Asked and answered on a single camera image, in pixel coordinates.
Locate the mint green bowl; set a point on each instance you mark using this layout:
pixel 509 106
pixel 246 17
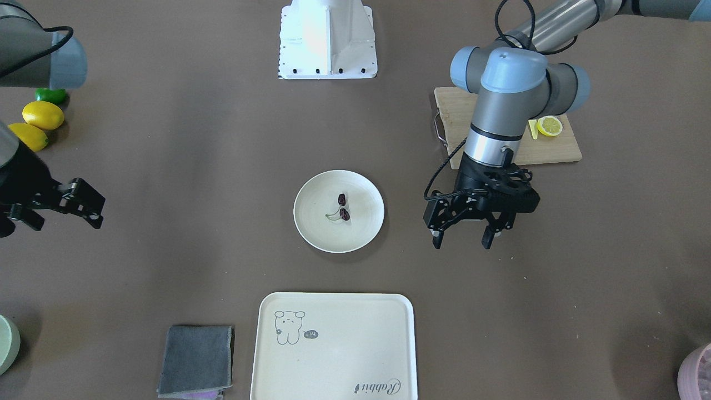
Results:
pixel 10 343

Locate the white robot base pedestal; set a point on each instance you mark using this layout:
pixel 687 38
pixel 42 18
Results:
pixel 327 40

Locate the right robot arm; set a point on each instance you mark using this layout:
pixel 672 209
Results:
pixel 34 56

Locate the cream round plate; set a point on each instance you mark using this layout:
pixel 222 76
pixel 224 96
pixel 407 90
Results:
pixel 318 197

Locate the whole yellow lemon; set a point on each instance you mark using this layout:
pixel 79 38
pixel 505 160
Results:
pixel 33 137
pixel 42 114

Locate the bamboo cutting board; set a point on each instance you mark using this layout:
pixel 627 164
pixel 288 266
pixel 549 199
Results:
pixel 455 109

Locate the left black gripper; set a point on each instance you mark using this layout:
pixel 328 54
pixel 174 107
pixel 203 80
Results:
pixel 467 179

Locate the pink bowl with ice cubes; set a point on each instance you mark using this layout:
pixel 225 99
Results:
pixel 693 380

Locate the cream rabbit tray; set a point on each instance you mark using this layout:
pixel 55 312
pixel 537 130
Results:
pixel 335 346

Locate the grey folded cloth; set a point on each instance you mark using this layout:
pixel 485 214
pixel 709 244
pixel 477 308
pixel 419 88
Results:
pixel 197 362

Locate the green lime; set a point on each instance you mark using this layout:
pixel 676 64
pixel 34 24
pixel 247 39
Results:
pixel 54 96

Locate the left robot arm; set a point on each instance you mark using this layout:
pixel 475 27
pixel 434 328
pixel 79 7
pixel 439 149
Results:
pixel 514 83

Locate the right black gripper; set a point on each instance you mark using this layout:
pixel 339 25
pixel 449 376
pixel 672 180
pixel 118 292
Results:
pixel 22 176

